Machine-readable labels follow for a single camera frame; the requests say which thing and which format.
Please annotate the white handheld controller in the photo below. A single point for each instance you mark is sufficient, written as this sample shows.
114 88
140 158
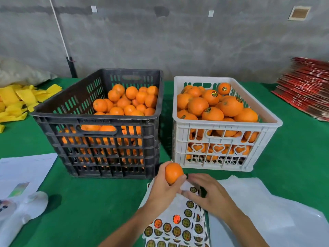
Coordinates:
28 205

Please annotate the white pole with black base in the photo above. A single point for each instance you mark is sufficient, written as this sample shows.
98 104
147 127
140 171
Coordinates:
60 33

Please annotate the beige wall plate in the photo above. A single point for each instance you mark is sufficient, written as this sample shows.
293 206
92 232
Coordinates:
299 13

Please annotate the white backing sheet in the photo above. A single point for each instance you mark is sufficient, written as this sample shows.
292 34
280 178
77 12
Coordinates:
277 213

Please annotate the white plastic crate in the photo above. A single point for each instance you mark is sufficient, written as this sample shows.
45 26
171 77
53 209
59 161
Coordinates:
203 78

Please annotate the pile of oranges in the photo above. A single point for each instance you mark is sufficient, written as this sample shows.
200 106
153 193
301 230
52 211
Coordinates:
100 105

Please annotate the small white wall square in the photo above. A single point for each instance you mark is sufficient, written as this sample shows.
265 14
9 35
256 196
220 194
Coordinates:
211 13
94 9

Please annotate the beige woven sack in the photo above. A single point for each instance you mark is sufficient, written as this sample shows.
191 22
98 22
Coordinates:
23 72

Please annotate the black plastic crate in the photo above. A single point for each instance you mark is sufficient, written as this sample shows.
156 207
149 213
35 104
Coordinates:
151 115

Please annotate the white printed paper sheet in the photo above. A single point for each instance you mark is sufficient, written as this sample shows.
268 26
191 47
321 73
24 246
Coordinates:
25 169

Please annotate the pile of yellow bags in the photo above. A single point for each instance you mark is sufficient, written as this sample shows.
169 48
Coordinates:
15 100

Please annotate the stack of red cardboard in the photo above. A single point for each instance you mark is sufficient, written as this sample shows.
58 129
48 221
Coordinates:
303 87

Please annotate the heap of labelled oranges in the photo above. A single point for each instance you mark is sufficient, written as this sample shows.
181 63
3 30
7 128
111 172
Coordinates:
231 105

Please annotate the green felt table cover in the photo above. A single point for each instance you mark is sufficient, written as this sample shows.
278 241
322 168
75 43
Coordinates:
87 208

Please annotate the person's left hand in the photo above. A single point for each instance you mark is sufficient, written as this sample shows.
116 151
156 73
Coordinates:
159 195

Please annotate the person's right hand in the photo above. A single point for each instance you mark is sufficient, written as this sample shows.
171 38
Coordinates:
213 198

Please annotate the single orange fruit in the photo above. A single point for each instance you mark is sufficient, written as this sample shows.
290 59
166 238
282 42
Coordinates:
173 173

